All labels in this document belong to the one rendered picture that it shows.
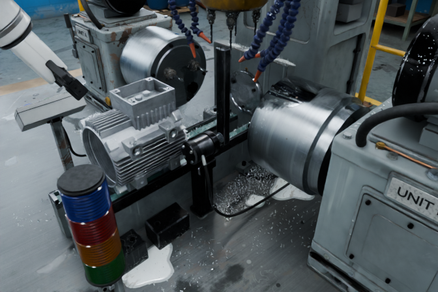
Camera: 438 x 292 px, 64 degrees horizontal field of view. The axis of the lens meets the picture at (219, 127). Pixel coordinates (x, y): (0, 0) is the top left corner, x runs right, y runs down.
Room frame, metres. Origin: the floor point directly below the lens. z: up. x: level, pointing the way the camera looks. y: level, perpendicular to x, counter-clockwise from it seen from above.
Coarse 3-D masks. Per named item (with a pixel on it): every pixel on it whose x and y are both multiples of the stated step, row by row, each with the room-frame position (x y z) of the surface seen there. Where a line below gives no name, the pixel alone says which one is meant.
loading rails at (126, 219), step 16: (192, 128) 0.93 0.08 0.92; (208, 128) 0.94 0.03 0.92; (240, 128) 0.94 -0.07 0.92; (240, 144) 0.89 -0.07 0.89; (224, 160) 0.84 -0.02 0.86; (240, 160) 0.89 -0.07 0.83; (160, 176) 0.69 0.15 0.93; (176, 176) 0.72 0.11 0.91; (224, 176) 0.84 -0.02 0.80; (112, 192) 0.70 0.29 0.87; (128, 192) 0.63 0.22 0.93; (144, 192) 0.65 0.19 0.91; (160, 192) 0.68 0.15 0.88; (176, 192) 0.72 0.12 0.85; (128, 208) 0.62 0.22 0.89; (144, 208) 0.65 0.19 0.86; (160, 208) 0.68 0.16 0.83; (64, 224) 0.61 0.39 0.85; (128, 224) 0.61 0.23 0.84; (144, 224) 0.64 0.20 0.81
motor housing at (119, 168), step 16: (112, 112) 0.71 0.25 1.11; (96, 128) 0.65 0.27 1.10; (112, 128) 0.65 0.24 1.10; (128, 128) 0.68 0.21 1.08; (96, 144) 0.73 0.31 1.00; (144, 144) 0.65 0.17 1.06; (160, 144) 0.67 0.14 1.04; (176, 144) 0.70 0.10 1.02; (96, 160) 0.71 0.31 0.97; (112, 160) 0.61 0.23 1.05; (128, 160) 0.61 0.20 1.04; (144, 160) 0.64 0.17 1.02; (160, 160) 0.67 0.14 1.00; (112, 176) 0.68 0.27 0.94; (128, 176) 0.61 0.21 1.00
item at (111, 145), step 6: (174, 114) 0.74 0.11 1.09; (180, 114) 0.74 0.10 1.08; (84, 120) 0.71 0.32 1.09; (174, 120) 0.73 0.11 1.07; (180, 120) 0.74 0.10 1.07; (84, 126) 0.69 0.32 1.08; (114, 138) 0.63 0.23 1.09; (108, 144) 0.61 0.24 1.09; (114, 144) 0.62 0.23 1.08; (108, 150) 0.61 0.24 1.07; (114, 150) 0.61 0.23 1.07; (180, 156) 0.73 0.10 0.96; (120, 186) 0.61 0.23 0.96; (120, 192) 0.60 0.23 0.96
